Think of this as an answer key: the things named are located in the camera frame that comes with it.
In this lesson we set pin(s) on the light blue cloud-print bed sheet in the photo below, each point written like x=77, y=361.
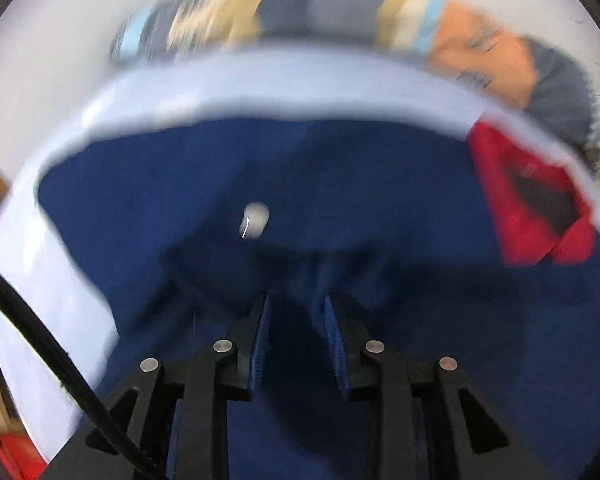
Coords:
x=280, y=85

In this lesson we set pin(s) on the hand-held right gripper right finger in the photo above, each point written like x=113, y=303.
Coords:
x=334, y=345

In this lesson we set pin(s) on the navy blue work jacket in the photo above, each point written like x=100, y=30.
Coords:
x=180, y=210

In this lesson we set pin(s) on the patchwork blanket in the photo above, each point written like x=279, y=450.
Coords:
x=330, y=10

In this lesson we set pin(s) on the red cloth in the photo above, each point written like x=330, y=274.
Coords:
x=505, y=210

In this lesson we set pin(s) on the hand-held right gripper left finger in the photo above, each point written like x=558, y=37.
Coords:
x=261, y=345

